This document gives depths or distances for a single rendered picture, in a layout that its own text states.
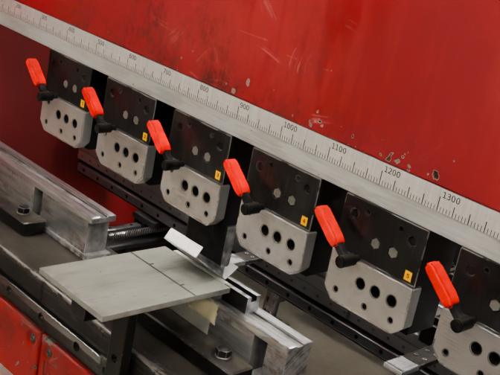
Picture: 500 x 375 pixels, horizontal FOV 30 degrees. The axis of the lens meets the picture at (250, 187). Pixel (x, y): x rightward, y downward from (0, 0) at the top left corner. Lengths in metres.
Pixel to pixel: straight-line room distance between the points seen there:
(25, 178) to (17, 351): 0.37
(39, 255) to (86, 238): 0.10
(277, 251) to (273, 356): 0.18
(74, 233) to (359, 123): 0.78
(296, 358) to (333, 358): 2.10
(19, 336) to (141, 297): 0.47
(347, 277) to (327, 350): 2.31
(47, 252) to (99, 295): 0.45
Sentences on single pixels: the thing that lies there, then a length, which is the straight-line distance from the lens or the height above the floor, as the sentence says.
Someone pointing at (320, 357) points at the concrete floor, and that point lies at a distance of 3.60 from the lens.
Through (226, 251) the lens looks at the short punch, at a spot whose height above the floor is 1.05.
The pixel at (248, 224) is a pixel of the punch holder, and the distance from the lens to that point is 1.49.
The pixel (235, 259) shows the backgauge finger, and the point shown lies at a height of 1.00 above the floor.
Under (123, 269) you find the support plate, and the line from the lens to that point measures 1.59.
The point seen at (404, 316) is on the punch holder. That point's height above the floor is 1.13.
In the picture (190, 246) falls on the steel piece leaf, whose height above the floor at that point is 1.06.
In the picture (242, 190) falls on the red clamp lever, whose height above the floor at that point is 1.20.
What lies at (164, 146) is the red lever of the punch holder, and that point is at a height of 1.20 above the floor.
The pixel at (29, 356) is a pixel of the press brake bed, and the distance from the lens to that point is 1.90.
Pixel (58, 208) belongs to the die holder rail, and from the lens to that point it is 1.96.
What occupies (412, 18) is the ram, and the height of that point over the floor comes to 1.52.
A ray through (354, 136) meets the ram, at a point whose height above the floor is 1.34.
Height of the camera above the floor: 1.66
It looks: 18 degrees down
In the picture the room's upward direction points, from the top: 11 degrees clockwise
